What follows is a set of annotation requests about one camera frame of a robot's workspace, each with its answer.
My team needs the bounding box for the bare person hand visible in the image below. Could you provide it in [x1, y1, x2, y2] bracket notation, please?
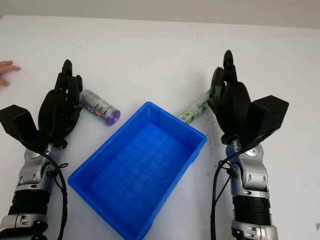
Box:
[0, 60, 22, 87]

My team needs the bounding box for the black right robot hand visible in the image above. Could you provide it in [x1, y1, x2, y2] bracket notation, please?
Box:
[208, 49, 252, 146]

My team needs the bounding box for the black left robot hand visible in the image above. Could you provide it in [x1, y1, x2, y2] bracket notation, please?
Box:
[37, 59, 84, 151]

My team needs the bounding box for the green toothpaste box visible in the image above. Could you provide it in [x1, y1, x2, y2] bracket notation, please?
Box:
[178, 91, 212, 125]

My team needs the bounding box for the blue plastic tray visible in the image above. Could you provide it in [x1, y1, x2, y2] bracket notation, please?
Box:
[67, 101, 208, 240]

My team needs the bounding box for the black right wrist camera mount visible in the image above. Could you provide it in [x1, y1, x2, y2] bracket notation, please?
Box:
[243, 94, 290, 152]

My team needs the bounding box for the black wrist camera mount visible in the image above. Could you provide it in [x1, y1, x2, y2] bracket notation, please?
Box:
[0, 104, 51, 154]
[243, 94, 290, 152]

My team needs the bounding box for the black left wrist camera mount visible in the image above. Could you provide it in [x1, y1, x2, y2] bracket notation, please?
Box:
[0, 104, 51, 154]

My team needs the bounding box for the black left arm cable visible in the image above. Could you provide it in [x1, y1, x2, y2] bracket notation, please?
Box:
[43, 149, 70, 240]

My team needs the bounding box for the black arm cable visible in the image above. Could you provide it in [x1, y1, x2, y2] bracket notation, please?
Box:
[210, 147, 241, 240]
[43, 149, 70, 240]

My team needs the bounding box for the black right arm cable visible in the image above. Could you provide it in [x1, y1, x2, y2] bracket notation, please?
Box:
[210, 147, 241, 240]

